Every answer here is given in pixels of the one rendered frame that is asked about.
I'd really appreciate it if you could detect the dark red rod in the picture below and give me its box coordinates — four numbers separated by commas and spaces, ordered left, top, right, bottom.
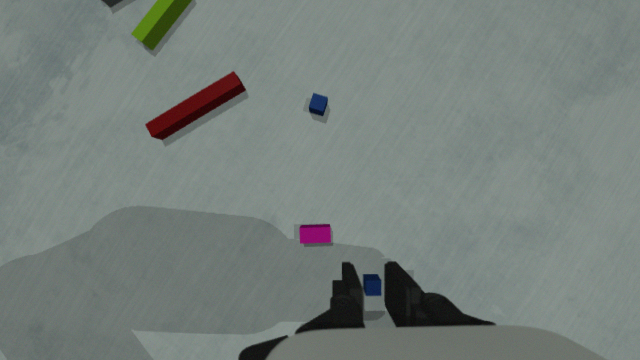
145, 71, 246, 140

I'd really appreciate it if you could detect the lime green rod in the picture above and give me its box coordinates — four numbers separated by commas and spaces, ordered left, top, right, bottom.
131, 0, 192, 51

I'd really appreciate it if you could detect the grey rod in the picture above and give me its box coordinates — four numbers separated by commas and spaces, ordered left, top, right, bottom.
102, 0, 123, 8

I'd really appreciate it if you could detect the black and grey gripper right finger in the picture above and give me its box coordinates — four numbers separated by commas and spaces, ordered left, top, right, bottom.
385, 261, 497, 327

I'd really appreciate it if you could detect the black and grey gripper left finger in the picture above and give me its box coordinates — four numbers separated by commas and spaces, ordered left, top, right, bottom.
238, 262, 365, 360

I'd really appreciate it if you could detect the small blue cube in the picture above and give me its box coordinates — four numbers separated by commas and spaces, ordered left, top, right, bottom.
363, 274, 381, 296
309, 93, 328, 116

